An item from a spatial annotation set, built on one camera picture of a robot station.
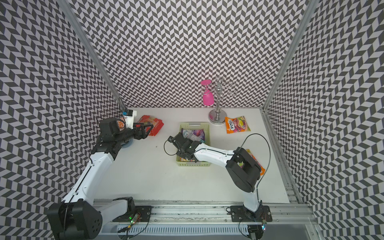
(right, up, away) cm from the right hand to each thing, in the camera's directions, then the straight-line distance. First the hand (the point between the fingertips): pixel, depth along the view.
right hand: (187, 146), depth 89 cm
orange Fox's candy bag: (+34, +13, +16) cm, 39 cm away
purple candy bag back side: (+6, +6, +9) cm, 13 cm away
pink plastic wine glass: (+13, +31, +16) cm, 37 cm away
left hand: (-20, +13, -12) cm, 27 cm away
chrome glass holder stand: (+21, +19, +22) cm, 36 cm away
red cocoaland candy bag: (-23, +13, +14) cm, 30 cm away
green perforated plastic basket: (+11, +12, +13) cm, 21 cm away
